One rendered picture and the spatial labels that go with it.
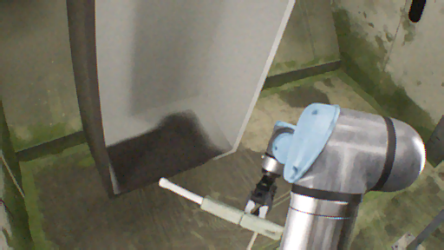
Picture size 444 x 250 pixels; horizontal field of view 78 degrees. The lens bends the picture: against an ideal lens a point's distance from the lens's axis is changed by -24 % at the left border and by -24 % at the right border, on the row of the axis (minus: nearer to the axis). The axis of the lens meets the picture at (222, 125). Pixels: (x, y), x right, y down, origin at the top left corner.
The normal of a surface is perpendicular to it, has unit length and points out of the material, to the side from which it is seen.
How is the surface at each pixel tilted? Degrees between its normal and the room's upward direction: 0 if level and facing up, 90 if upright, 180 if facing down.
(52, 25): 57
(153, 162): 12
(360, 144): 39
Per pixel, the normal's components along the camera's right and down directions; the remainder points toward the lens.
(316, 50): 0.46, 0.12
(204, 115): 0.19, -0.59
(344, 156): -0.11, -0.04
